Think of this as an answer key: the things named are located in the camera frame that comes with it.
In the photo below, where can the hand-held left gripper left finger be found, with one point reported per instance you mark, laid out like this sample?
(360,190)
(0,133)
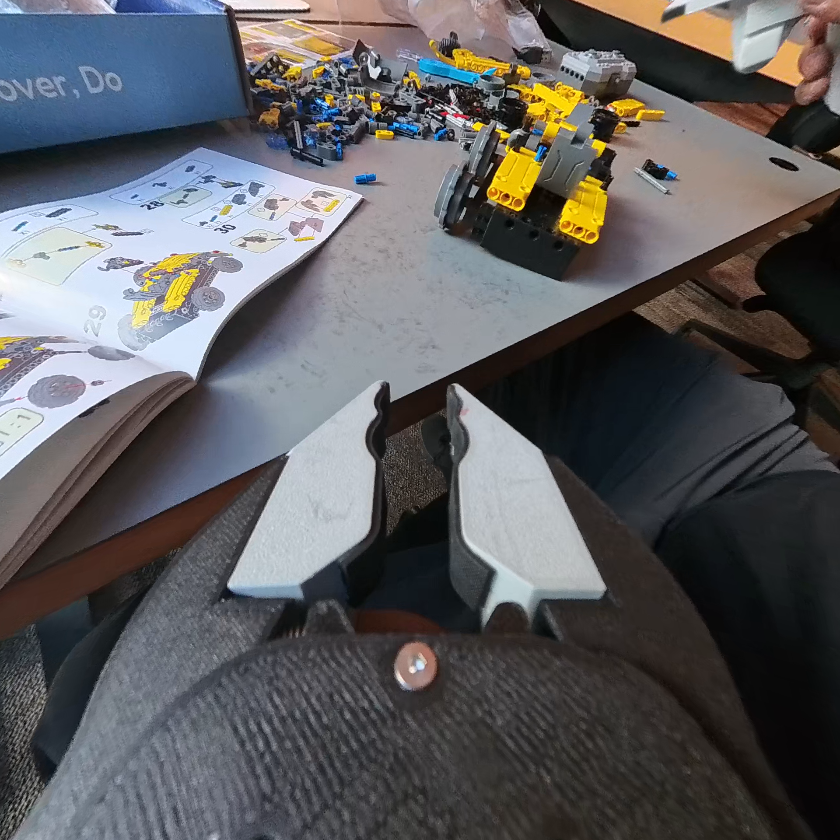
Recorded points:
(309,525)

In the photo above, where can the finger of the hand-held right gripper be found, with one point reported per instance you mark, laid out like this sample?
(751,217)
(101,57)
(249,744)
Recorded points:
(696,9)

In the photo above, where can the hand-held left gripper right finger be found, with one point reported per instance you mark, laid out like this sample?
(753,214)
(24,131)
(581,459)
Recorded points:
(525,525)

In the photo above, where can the yellow black brick vehicle model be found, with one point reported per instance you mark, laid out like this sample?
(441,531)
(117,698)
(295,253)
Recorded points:
(525,197)

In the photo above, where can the instruction booklet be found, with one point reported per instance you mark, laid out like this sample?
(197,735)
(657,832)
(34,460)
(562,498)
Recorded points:
(131,289)

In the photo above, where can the blue pin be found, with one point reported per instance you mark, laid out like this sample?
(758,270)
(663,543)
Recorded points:
(365,177)

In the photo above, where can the pile of brick parts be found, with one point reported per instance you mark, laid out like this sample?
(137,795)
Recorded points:
(355,99)

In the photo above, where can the person's right forearm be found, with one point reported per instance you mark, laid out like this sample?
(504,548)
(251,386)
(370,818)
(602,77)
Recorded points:
(807,129)

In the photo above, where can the grey desk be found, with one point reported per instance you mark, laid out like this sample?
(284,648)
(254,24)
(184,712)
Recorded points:
(394,302)

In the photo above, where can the person's right hand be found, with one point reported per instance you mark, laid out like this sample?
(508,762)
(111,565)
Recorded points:
(820,59)

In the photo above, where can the grey battery box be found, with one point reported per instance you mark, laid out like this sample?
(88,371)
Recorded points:
(597,72)

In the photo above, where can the crumpled clear plastic bag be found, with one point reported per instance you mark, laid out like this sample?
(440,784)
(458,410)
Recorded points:
(473,16)

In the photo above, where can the black chair base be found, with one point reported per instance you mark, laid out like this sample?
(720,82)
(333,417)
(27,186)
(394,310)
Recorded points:
(801,302)

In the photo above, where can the yellow printed sheet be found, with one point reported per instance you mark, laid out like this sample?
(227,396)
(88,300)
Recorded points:
(295,40)

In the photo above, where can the blue cardboard box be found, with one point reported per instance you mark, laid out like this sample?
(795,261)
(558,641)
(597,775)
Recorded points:
(118,79)

